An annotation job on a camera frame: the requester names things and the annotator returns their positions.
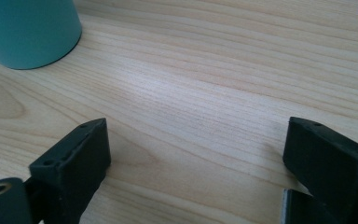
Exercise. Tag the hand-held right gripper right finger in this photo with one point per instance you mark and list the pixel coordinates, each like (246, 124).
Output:
(332, 161)

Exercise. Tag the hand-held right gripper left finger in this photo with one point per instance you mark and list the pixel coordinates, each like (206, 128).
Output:
(74, 161)

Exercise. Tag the teal cylindrical container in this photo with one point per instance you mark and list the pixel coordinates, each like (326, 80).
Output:
(28, 31)

